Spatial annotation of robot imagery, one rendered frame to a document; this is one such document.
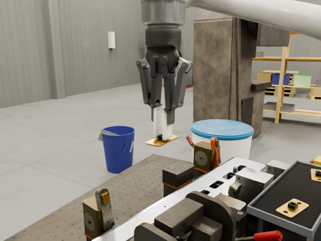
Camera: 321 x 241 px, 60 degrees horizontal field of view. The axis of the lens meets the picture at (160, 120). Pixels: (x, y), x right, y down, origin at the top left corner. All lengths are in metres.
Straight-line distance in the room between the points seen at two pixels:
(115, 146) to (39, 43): 5.97
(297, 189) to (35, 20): 8.50
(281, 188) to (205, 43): 3.59
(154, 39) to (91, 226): 0.62
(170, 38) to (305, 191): 0.52
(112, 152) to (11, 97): 5.38
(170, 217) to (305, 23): 0.48
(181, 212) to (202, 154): 0.77
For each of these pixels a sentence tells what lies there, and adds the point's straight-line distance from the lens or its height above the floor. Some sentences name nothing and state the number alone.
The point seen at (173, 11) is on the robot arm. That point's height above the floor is 1.58.
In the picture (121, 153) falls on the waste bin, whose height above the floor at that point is 0.28.
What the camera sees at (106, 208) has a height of 1.05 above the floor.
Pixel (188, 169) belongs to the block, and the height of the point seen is 1.03.
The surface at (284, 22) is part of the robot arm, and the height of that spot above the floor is 1.57.
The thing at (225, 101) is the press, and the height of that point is 0.76.
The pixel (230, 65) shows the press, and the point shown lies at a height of 1.28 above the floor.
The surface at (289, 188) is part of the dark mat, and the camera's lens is 0.82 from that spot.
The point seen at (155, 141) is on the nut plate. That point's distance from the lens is 0.62.
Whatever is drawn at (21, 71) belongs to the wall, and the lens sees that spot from 8.56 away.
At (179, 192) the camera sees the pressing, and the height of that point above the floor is 1.00.
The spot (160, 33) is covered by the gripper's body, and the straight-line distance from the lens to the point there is 0.56.
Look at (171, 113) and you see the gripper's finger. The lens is 0.60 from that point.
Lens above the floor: 1.52
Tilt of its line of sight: 15 degrees down
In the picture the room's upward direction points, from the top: straight up
